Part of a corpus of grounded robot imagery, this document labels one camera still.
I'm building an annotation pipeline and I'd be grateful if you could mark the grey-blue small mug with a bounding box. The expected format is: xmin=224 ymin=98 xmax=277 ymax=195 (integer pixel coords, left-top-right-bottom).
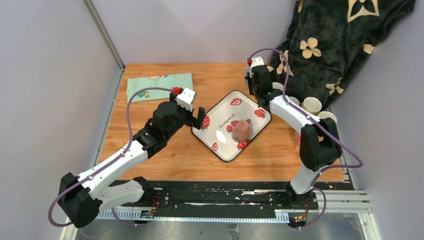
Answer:
xmin=288 ymin=96 xmax=300 ymax=106

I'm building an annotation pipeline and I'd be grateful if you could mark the dusty pink faceted mug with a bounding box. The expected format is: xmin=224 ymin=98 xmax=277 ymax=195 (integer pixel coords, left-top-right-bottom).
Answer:
xmin=232 ymin=118 xmax=251 ymax=143

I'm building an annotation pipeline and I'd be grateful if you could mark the yellow-green faceted mug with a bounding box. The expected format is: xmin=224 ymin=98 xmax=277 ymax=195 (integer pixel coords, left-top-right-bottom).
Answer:
xmin=300 ymin=97 xmax=322 ymax=115

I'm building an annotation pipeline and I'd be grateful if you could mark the black glossy mug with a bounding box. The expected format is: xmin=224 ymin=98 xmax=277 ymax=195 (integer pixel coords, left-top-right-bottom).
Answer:
xmin=317 ymin=111 xmax=338 ymax=124

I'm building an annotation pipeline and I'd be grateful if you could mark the light pink faceted mug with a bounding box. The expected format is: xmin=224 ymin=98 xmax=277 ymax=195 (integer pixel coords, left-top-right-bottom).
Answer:
xmin=272 ymin=82 xmax=284 ymax=92

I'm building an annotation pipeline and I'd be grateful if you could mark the blue dotted mug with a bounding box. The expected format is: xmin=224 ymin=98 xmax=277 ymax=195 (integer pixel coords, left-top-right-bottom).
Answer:
xmin=243 ymin=66 xmax=252 ymax=88

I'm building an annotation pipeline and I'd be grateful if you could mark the pink tall mug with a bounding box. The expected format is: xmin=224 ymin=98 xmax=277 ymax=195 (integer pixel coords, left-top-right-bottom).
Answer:
xmin=294 ymin=132 xmax=301 ymax=146

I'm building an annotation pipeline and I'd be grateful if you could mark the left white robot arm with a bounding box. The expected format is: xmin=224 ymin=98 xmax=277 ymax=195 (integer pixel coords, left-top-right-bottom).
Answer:
xmin=53 ymin=87 xmax=206 ymax=229

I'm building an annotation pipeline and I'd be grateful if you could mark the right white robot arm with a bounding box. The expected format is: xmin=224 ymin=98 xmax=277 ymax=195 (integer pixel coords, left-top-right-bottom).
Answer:
xmin=244 ymin=65 xmax=342 ymax=209

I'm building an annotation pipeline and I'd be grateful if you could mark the strawberry print white tray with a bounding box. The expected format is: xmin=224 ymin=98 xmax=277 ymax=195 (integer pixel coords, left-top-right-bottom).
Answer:
xmin=191 ymin=90 xmax=272 ymax=162

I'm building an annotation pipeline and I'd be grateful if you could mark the mint green printed cloth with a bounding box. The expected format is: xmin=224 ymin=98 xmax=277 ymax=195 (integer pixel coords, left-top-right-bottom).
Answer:
xmin=126 ymin=73 xmax=194 ymax=103

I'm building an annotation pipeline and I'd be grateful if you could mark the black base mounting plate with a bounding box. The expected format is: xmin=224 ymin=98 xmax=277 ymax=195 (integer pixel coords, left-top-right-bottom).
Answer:
xmin=124 ymin=180 xmax=319 ymax=220

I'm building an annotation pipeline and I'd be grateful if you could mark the black floral plush blanket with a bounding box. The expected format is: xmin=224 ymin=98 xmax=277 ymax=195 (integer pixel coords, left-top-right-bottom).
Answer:
xmin=270 ymin=0 xmax=415 ymax=107

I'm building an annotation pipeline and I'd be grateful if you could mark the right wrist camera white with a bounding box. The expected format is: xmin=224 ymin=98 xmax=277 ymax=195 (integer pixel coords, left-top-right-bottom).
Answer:
xmin=250 ymin=56 xmax=265 ymax=69

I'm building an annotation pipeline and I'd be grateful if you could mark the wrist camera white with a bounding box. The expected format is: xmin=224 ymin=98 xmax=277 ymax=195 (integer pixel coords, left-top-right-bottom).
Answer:
xmin=250 ymin=56 xmax=265 ymax=69
xmin=176 ymin=87 xmax=197 ymax=112

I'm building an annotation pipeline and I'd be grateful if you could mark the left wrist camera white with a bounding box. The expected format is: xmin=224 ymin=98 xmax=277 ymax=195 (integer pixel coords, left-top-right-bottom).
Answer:
xmin=176 ymin=87 xmax=197 ymax=112

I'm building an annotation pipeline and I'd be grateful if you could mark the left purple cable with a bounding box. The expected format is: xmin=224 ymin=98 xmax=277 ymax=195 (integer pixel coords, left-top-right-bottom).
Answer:
xmin=47 ymin=86 xmax=181 ymax=228

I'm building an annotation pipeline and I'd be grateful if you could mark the aluminium frame post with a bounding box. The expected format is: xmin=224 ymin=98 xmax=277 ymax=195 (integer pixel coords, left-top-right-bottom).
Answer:
xmin=82 ymin=0 xmax=126 ymax=72

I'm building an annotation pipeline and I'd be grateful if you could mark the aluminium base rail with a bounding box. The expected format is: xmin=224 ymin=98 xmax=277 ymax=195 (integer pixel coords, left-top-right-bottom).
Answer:
xmin=61 ymin=181 xmax=381 ymax=240

